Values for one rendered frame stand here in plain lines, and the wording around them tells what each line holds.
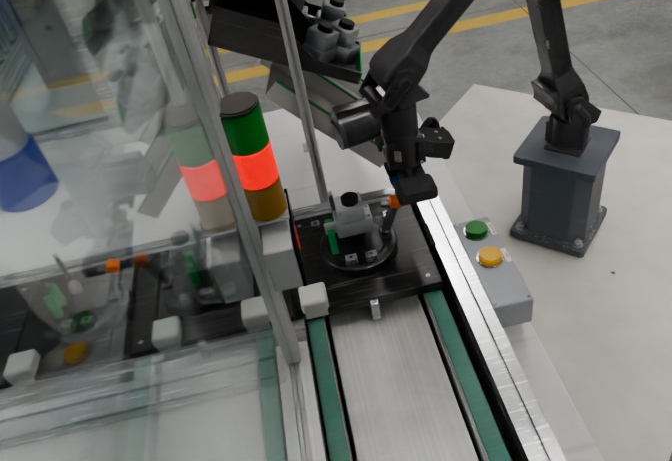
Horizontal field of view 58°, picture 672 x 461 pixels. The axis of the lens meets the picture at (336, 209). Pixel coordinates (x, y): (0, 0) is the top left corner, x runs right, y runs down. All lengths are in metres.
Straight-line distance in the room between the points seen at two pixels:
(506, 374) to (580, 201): 0.38
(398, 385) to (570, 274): 0.41
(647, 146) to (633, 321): 0.52
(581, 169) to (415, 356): 0.43
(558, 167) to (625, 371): 0.35
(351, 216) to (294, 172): 0.51
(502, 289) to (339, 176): 0.58
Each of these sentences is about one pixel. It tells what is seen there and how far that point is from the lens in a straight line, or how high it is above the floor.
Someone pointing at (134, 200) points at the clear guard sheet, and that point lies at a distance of 0.33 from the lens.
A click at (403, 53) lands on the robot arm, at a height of 1.34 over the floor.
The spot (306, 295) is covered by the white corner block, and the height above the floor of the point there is 0.99.
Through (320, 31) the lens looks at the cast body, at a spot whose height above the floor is 1.28.
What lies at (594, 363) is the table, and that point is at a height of 0.86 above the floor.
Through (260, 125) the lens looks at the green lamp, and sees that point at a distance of 0.68.
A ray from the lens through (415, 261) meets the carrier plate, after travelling 1.07.
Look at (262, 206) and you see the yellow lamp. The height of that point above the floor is 1.29.
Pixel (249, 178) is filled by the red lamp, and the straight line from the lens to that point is 0.71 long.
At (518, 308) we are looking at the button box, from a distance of 1.03.
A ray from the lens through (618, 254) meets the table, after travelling 1.26.
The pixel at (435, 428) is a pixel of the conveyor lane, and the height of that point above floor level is 0.92.
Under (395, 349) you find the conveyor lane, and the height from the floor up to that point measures 0.92.
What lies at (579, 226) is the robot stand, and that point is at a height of 0.92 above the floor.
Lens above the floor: 1.74
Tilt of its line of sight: 40 degrees down
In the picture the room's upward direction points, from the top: 12 degrees counter-clockwise
